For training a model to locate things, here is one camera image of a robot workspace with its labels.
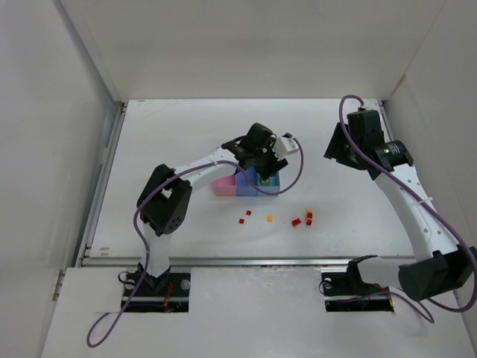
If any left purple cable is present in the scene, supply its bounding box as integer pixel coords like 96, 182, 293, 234
86, 138, 305, 348

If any pink container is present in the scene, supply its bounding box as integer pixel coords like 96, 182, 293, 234
213, 175, 237, 197

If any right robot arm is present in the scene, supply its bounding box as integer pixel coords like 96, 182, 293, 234
324, 109, 473, 301

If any red orange lego stack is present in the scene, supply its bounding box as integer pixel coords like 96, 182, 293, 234
306, 210, 314, 226

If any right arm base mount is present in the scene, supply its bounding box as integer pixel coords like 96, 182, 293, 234
319, 255, 394, 313

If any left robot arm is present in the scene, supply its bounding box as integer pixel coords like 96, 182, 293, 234
126, 123, 303, 297

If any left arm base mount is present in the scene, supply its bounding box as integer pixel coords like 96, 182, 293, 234
124, 270, 191, 313

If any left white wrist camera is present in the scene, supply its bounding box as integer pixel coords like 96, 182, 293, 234
273, 134, 299, 160

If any light blue container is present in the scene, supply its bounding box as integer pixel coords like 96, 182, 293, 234
256, 173, 280, 196

